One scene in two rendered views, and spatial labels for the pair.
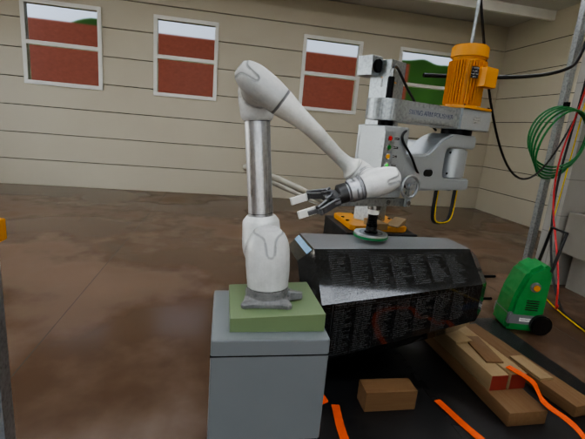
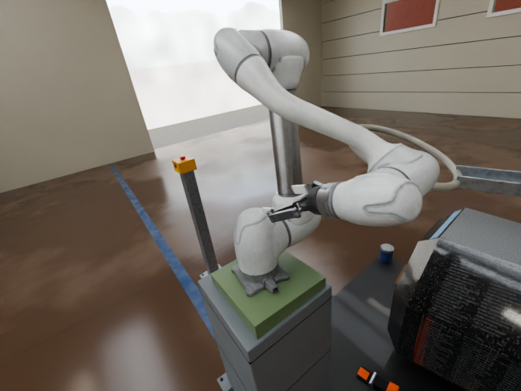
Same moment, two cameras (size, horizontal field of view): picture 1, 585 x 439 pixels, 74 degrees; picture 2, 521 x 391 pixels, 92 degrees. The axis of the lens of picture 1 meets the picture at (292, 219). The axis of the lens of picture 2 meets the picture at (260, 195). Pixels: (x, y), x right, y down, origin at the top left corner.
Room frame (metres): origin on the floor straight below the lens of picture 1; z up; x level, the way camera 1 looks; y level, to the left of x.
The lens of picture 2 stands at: (1.12, -0.65, 1.59)
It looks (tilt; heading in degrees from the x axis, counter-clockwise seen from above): 27 degrees down; 68
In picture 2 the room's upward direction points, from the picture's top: 7 degrees counter-clockwise
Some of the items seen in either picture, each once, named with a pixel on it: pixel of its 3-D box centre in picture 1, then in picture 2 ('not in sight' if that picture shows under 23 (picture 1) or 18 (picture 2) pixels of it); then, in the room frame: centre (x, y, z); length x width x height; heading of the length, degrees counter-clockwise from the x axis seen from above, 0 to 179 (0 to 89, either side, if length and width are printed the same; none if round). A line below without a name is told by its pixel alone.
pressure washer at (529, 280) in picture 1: (528, 277); not in sight; (3.12, -2.02, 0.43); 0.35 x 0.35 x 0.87; 88
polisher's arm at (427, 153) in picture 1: (425, 167); not in sight; (2.61, -0.85, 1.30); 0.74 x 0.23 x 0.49; 122
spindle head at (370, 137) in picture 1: (389, 163); not in sight; (2.46, -0.57, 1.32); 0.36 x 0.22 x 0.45; 122
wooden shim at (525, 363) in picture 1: (530, 367); not in sight; (2.30, -1.64, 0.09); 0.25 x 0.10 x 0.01; 15
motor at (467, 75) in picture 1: (467, 78); not in sight; (2.75, -1.07, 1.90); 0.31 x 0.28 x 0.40; 32
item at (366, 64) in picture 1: (370, 66); not in sight; (3.24, -0.50, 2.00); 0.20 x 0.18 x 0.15; 13
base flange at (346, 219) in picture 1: (368, 221); not in sight; (3.26, -0.65, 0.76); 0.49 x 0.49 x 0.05; 13
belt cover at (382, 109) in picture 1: (426, 118); not in sight; (2.60, -0.80, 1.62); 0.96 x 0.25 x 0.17; 122
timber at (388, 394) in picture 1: (386, 394); not in sight; (1.93, -0.61, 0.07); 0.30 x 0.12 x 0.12; 101
